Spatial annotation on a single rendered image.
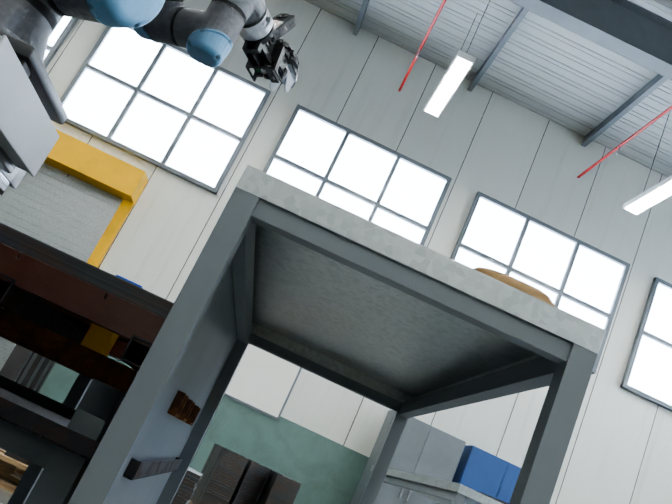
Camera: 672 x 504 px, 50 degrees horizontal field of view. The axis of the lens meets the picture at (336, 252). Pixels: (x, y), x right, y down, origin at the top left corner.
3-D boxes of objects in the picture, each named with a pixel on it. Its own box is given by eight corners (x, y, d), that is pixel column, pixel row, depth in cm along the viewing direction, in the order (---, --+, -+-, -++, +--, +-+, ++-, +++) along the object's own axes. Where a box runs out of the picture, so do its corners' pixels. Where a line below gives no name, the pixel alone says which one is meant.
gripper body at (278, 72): (253, 83, 158) (232, 46, 148) (265, 52, 161) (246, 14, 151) (285, 86, 155) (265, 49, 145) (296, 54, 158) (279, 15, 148)
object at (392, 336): (241, 330, 232) (247, 319, 234) (410, 408, 232) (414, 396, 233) (235, 186, 108) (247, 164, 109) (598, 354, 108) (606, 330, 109)
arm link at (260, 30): (239, -2, 147) (274, -1, 144) (247, 14, 151) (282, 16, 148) (226, 27, 144) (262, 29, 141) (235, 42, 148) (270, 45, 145)
